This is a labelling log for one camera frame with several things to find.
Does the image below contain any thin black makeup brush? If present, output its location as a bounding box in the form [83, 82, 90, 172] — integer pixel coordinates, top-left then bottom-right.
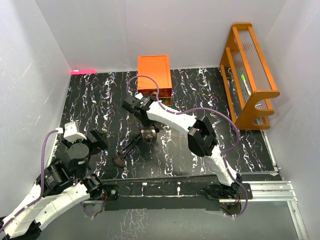
[117, 135, 141, 155]

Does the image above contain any clear acrylic drawer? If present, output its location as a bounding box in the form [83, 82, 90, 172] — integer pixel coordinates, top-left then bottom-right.
[141, 126, 158, 141]
[149, 88, 172, 98]

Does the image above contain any large fluffy powder brush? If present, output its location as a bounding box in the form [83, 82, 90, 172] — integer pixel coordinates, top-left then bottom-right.
[112, 147, 134, 168]

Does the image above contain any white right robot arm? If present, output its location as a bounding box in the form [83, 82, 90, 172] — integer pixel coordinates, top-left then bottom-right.
[121, 94, 242, 199]

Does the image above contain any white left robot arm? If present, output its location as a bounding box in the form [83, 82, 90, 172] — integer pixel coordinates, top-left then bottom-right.
[0, 127, 109, 240]

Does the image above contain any orange drawer cabinet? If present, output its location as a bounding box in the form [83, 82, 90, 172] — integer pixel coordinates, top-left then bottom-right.
[137, 54, 173, 107]

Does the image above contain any pink tape strip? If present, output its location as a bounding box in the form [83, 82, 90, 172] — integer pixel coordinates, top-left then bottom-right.
[70, 70, 97, 76]

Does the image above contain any green marker pen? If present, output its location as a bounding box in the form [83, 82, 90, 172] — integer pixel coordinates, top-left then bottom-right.
[240, 74, 252, 96]

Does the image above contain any orange wooden shelf rack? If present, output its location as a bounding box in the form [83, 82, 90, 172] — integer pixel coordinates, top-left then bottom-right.
[220, 22, 280, 130]

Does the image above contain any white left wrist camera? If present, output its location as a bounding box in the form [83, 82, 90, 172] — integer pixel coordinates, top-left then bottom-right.
[55, 121, 87, 143]

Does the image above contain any aluminium mounting rail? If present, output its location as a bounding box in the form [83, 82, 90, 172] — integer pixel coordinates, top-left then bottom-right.
[18, 181, 308, 240]

